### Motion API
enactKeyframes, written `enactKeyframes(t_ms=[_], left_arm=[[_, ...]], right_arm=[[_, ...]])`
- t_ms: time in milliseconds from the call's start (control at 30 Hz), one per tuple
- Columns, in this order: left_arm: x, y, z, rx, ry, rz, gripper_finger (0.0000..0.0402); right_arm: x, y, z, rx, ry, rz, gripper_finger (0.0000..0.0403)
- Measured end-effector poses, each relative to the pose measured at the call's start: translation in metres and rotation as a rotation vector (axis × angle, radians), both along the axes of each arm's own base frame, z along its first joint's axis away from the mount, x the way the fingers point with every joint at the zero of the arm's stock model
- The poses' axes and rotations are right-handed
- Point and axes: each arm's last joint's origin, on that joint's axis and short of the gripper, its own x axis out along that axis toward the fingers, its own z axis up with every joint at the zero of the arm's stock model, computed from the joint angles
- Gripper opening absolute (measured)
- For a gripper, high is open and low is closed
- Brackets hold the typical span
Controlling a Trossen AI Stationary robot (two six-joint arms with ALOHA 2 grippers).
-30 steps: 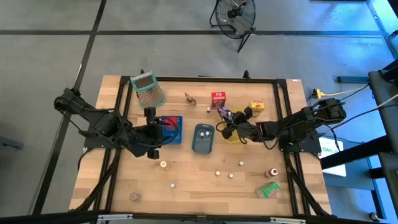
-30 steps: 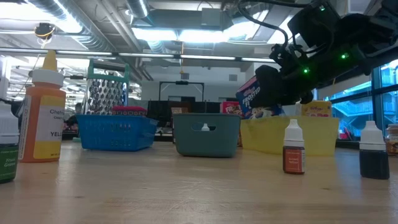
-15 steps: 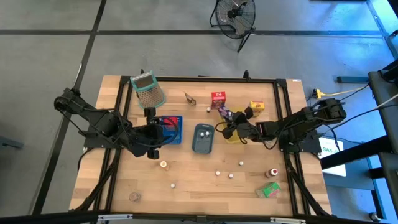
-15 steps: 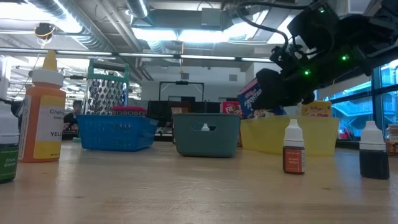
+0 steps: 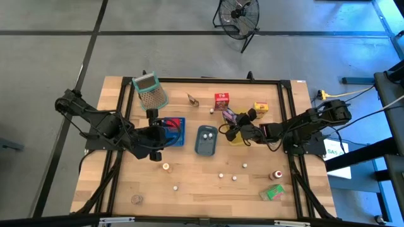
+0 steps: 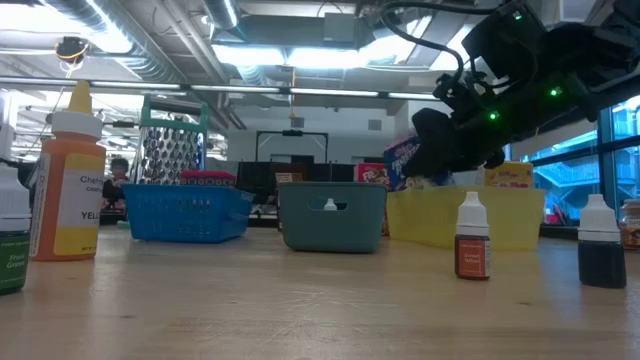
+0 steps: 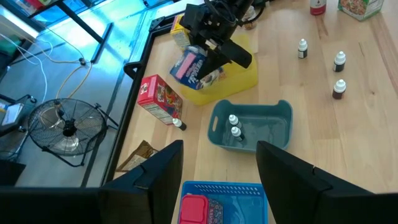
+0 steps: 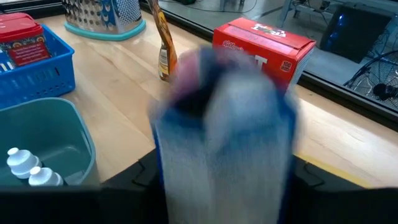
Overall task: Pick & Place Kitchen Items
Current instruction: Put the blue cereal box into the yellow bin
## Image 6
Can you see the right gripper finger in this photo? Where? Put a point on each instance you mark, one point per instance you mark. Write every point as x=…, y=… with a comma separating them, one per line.
x=455, y=145

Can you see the blue Frosted Flakes box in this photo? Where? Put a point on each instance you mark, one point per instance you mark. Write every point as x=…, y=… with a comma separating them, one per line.
x=399, y=165

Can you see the yellow Corn Pops box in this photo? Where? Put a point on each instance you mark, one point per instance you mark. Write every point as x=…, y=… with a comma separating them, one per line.
x=510, y=175

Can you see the orange food colouring dropper bottle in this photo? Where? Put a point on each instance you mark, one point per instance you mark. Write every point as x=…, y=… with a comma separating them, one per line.
x=472, y=257

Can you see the grey-teal plastic basket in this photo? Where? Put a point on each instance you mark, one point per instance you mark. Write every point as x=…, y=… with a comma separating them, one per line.
x=332, y=230

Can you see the red spice jar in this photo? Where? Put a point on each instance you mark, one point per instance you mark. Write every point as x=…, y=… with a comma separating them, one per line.
x=207, y=177

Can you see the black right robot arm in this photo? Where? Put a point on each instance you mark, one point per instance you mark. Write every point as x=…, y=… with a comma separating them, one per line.
x=600, y=50

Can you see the yellow plastic basket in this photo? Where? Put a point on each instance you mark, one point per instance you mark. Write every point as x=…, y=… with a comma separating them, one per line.
x=430, y=217

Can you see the red Froot Loops box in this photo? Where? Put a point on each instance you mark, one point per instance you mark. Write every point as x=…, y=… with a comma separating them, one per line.
x=370, y=174

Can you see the black cabinet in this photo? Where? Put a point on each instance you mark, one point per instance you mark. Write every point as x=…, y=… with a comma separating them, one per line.
x=320, y=172

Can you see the black food colouring dropper bottle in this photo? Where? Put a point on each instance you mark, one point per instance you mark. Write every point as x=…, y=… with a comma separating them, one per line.
x=602, y=262

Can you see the rig light bar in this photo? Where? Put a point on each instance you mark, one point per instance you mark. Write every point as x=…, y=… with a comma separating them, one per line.
x=240, y=89

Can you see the blue plastic basket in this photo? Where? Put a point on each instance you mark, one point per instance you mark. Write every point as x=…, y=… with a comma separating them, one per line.
x=185, y=212

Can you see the teal-framed metal box grater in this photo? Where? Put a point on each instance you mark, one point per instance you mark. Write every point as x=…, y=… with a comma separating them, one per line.
x=170, y=155

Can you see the person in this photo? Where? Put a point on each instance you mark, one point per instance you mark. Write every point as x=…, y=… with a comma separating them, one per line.
x=119, y=167

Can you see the orange yellow-capped squeeze bottle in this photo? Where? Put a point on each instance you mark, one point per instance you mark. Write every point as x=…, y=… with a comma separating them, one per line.
x=67, y=200

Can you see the green food colouring dropper bottle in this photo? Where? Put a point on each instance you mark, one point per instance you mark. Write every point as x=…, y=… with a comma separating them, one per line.
x=12, y=260

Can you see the black frame stand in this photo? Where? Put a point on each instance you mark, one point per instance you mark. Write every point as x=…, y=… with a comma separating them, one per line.
x=292, y=133

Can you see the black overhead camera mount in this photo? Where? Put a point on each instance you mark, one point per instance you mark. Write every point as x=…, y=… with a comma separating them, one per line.
x=71, y=49

